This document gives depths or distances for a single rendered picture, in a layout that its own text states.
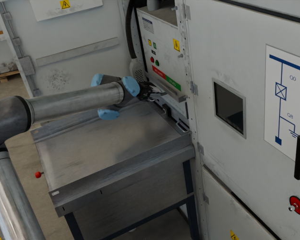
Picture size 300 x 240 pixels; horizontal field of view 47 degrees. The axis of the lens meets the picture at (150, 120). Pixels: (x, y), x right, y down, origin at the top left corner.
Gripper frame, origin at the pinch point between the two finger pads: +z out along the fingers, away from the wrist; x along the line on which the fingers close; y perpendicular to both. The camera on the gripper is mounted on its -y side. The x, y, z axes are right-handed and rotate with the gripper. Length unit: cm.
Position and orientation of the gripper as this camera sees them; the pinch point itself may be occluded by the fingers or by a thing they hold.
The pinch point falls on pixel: (159, 92)
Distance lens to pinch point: 176.1
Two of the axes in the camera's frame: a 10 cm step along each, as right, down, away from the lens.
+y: 4.3, 4.4, -7.9
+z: 8.5, 1.0, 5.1
